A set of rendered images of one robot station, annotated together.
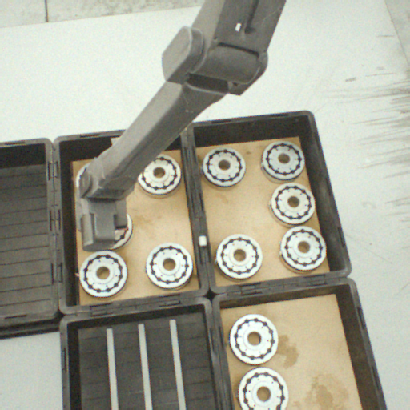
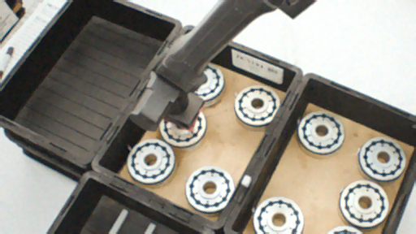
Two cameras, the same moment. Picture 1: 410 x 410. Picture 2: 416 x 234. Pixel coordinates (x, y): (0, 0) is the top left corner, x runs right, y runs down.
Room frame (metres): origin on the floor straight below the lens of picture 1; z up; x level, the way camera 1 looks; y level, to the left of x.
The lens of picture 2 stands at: (0.04, -0.25, 1.86)
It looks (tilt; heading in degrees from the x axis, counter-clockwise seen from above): 65 degrees down; 38
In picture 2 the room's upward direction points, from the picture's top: 2 degrees clockwise
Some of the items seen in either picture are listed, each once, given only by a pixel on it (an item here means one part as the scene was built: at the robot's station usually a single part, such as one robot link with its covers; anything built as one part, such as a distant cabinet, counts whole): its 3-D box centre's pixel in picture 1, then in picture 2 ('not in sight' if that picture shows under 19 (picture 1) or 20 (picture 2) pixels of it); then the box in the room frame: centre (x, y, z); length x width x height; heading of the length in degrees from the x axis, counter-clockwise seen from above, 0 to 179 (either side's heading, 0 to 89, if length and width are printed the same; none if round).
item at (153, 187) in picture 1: (158, 174); (257, 105); (0.47, 0.12, 0.86); 0.10 x 0.10 x 0.01
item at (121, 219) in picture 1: (99, 209); (173, 97); (0.33, 0.22, 0.98); 0.10 x 0.07 x 0.07; 104
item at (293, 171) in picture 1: (283, 159); (383, 158); (0.55, -0.17, 0.86); 0.10 x 0.10 x 0.01
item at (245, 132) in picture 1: (261, 205); (331, 187); (0.42, -0.12, 0.87); 0.40 x 0.30 x 0.11; 14
